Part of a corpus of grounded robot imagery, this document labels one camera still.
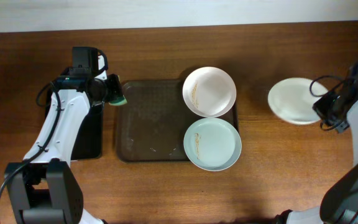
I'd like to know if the black tray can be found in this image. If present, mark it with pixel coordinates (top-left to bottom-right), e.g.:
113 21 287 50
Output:
43 90 104 162

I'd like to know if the brown serving tray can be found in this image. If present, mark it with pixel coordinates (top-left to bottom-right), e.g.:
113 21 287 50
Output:
115 79 239 163

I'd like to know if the white plate with stain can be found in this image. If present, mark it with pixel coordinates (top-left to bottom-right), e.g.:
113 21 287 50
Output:
267 78 328 125

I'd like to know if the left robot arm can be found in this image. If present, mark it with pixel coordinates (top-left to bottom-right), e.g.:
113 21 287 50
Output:
0 74 126 223

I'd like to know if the light blue plate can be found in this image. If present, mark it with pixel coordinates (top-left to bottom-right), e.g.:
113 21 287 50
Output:
183 118 242 172

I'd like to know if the pink white plate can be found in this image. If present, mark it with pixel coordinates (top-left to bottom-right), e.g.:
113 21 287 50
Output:
182 67 237 118

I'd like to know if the green yellow sponge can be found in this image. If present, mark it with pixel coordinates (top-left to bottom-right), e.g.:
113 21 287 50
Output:
108 95 127 106

